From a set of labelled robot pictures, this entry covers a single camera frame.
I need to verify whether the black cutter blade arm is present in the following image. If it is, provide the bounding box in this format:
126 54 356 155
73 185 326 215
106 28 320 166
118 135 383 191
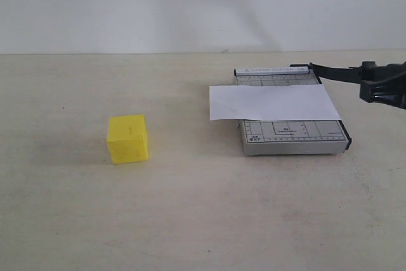
290 63 368 84

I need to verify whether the grey paper cutter base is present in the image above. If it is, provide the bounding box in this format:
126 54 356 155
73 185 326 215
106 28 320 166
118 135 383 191
234 64 352 156

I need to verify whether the white paper sheet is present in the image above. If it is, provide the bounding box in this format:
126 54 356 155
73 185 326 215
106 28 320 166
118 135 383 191
209 84 341 121

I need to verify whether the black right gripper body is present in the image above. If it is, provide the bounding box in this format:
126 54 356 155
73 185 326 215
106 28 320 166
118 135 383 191
359 62 405 109

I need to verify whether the yellow cube block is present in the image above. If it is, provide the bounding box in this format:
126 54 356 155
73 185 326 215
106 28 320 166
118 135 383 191
107 114 149 164

